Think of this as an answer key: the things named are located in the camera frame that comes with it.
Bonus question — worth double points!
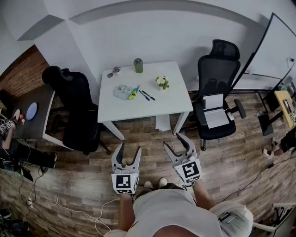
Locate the dark desk with white legs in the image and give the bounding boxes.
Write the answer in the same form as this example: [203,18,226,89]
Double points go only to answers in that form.
[10,83,75,151]

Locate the person's left forearm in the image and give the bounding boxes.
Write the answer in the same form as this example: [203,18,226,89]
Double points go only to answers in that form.
[118,193,136,232]

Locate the black mesh office chair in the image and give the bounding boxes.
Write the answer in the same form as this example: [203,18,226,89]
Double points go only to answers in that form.
[188,39,247,151]

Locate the white floor cable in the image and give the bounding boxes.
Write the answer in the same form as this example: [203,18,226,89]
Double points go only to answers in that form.
[29,188,121,236]

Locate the white laptop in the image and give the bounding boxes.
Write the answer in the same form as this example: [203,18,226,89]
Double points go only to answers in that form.
[202,93,228,130]

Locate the light blue pencil pouch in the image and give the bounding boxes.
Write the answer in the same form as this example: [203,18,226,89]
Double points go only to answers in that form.
[113,84,141,100]

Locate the black pen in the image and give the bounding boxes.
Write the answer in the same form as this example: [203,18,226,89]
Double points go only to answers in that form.
[141,90,156,101]

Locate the person's white shirt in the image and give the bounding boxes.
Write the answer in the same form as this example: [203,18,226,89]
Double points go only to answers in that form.
[124,188,254,237]

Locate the blue round plate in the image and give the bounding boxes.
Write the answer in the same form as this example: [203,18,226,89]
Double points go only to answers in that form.
[25,102,38,121]

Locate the white metal rack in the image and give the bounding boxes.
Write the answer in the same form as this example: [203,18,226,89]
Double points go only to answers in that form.
[251,202,296,237]

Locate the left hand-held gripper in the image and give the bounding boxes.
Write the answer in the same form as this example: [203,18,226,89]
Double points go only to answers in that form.
[111,142,142,194]

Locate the black floor cable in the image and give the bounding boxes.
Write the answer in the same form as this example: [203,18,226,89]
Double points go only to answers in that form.
[222,155,296,202]

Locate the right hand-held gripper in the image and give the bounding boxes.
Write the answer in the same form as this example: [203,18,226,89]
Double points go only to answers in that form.
[163,132,202,186]

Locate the white flowers in white pot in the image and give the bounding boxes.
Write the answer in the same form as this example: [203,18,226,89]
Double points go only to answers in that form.
[155,75,170,91]

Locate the white box under table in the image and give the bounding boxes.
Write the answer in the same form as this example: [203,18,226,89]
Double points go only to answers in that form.
[155,115,172,132]

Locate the person's right forearm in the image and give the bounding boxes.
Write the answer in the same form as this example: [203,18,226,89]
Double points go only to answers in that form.
[191,179,217,212]

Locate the green shaker bottle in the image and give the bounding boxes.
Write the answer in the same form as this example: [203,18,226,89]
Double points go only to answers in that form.
[133,57,144,74]

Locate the yellow wooden table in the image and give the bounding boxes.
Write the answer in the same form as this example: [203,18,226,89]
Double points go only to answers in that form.
[273,90,296,129]

